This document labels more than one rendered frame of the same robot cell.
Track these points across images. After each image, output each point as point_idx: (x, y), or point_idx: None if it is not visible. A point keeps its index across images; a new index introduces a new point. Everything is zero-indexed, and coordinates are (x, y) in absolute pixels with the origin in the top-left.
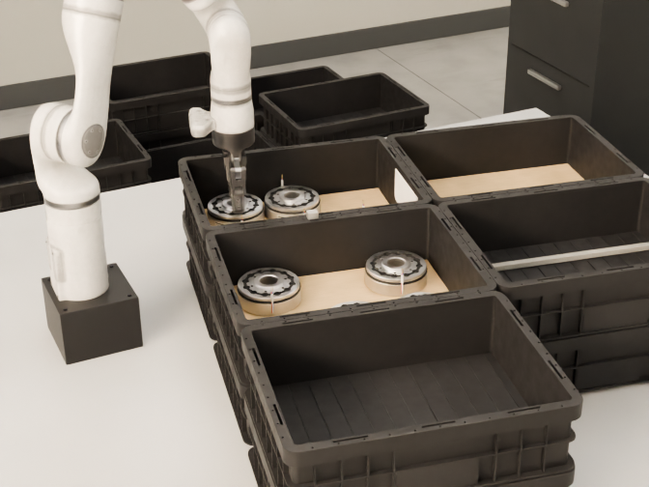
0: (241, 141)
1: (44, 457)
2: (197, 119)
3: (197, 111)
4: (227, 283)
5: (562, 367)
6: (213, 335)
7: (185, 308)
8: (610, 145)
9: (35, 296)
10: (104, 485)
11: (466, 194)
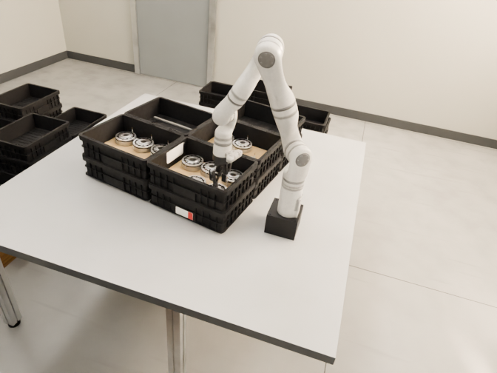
0: None
1: (326, 200)
2: (236, 152)
3: (231, 155)
4: (274, 145)
5: None
6: (251, 200)
7: (243, 219)
8: (103, 122)
9: (286, 258)
10: (317, 186)
11: (174, 132)
